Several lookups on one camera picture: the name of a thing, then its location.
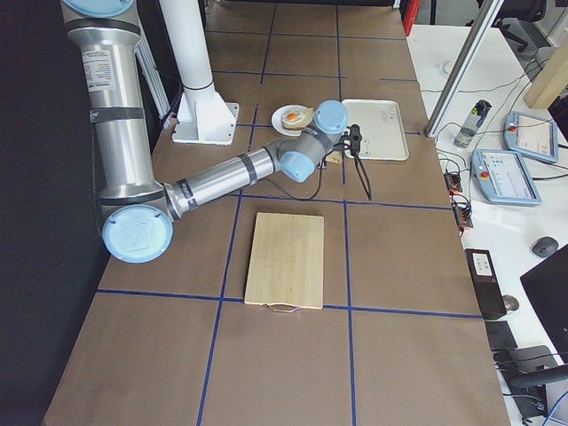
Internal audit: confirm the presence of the teach pendant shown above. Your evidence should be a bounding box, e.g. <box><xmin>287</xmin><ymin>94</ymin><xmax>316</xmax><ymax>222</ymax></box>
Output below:
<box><xmin>503</xmin><ymin>111</ymin><xmax>559</xmax><ymax>163</ymax></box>
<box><xmin>470</xmin><ymin>149</ymin><xmax>541</xmax><ymax>207</ymax></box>

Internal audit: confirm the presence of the white round plate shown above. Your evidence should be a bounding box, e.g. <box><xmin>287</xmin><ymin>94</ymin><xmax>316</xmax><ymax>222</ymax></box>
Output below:
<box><xmin>272</xmin><ymin>105</ymin><xmax>313</xmax><ymax>137</ymax></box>

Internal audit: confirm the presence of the teach pendant far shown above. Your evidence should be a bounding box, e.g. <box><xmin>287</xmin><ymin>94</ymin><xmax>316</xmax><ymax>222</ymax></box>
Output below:
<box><xmin>503</xmin><ymin>111</ymin><xmax>559</xmax><ymax>163</ymax></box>

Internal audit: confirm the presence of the clear water bottle black lid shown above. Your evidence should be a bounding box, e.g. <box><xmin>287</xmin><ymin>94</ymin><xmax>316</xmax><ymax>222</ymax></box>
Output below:
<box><xmin>454</xmin><ymin>99</ymin><xmax>492</xmax><ymax>148</ymax></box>

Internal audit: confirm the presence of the cream bear tray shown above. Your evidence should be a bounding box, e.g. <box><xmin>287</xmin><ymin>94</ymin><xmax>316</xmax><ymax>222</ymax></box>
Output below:
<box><xmin>342</xmin><ymin>99</ymin><xmax>409</xmax><ymax>161</ymax></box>

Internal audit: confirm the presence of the black monitor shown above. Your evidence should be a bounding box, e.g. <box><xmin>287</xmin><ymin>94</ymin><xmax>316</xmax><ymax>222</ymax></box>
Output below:
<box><xmin>521</xmin><ymin>250</ymin><xmax>567</xmax><ymax>361</ymax></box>

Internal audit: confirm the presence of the white pillar with base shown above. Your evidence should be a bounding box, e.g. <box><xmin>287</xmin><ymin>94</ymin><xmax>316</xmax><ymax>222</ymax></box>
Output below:
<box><xmin>160</xmin><ymin>0</ymin><xmax>240</xmax><ymax>146</ymax></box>

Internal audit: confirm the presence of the black computer mouse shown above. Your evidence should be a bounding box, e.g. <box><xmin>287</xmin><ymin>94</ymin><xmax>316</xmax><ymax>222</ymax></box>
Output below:
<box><xmin>531</xmin><ymin>236</ymin><xmax>559</xmax><ymax>258</ymax></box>

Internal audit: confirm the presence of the orange black usb hub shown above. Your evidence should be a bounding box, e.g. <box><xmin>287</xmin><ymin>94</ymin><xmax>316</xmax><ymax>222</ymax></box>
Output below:
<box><xmin>444</xmin><ymin>171</ymin><xmax>473</xmax><ymax>233</ymax></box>

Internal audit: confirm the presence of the teach pendant near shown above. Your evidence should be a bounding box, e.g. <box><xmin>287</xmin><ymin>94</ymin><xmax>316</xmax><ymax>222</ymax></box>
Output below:
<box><xmin>470</xmin><ymin>149</ymin><xmax>541</xmax><ymax>207</ymax></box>

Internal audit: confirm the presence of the fried egg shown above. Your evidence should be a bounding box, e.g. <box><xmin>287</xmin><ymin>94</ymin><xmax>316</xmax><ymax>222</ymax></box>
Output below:
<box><xmin>282</xmin><ymin>111</ymin><xmax>305</xmax><ymax>126</ymax></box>

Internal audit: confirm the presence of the wooden cutting board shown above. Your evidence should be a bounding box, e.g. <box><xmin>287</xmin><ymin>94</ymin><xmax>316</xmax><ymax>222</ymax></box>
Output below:
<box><xmin>244</xmin><ymin>212</ymin><xmax>325</xmax><ymax>312</ymax></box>

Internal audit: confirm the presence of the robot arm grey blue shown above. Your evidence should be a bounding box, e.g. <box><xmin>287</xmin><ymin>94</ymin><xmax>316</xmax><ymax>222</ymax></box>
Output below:
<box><xmin>61</xmin><ymin>1</ymin><xmax>348</xmax><ymax>264</ymax></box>

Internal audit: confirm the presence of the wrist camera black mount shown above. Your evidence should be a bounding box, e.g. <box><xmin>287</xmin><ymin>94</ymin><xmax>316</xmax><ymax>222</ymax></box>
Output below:
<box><xmin>339</xmin><ymin>124</ymin><xmax>362</xmax><ymax>158</ymax></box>

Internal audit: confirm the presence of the black box white label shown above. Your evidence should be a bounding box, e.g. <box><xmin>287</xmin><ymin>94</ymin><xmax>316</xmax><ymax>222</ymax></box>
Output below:
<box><xmin>464</xmin><ymin>248</ymin><xmax>507</xmax><ymax>320</ymax></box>

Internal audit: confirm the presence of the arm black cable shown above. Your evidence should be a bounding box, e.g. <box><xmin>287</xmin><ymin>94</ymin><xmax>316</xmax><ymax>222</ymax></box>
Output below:
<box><xmin>261</xmin><ymin>150</ymin><xmax>374</xmax><ymax>201</ymax></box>

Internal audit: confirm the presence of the aluminium frame post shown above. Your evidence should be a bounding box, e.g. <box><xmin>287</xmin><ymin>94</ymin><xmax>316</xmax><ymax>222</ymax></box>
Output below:
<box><xmin>424</xmin><ymin>0</ymin><xmax>504</xmax><ymax>138</ymax></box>

